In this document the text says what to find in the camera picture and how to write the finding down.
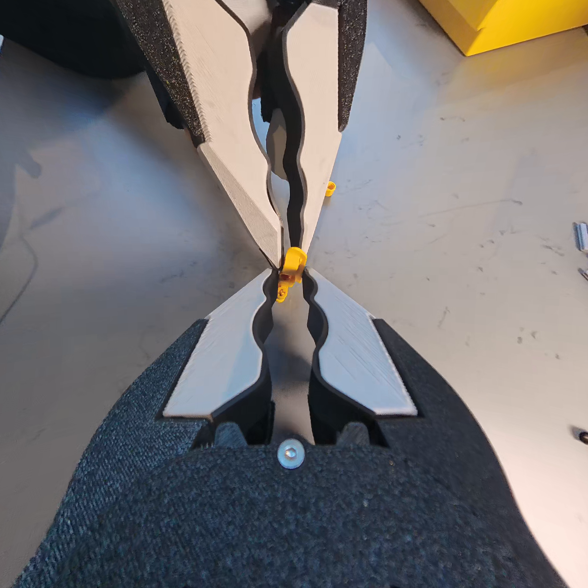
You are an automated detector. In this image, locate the grey desk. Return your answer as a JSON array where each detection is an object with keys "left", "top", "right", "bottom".
[{"left": 0, "top": 0, "right": 588, "bottom": 588}]

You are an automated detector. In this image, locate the person's left forearm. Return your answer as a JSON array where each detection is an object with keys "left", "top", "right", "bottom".
[{"left": 0, "top": 0, "right": 150, "bottom": 80}]

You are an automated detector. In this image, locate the pile of small toy parts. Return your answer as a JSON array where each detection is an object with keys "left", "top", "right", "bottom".
[{"left": 573, "top": 221, "right": 588, "bottom": 282}]

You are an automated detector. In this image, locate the yellow bin with toy vehicle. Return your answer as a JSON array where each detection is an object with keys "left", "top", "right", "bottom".
[{"left": 418, "top": 0, "right": 588, "bottom": 57}]

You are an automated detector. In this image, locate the yellow angled toy beam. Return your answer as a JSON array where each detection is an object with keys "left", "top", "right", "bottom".
[{"left": 276, "top": 271, "right": 304, "bottom": 304}]

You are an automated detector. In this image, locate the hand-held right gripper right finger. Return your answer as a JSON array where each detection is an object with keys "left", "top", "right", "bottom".
[{"left": 302, "top": 268, "right": 420, "bottom": 445}]

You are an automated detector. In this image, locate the yellow toy actuator assembly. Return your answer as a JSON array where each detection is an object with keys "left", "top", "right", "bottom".
[{"left": 281, "top": 247, "right": 308, "bottom": 276}]

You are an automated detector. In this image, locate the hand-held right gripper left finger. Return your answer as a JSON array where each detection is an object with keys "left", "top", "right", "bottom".
[{"left": 161, "top": 268, "right": 279, "bottom": 445}]

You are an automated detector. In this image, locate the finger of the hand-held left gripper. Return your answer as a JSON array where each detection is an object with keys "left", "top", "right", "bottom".
[
  {"left": 266, "top": 0, "right": 343, "bottom": 253},
  {"left": 163, "top": 0, "right": 284, "bottom": 269}
]

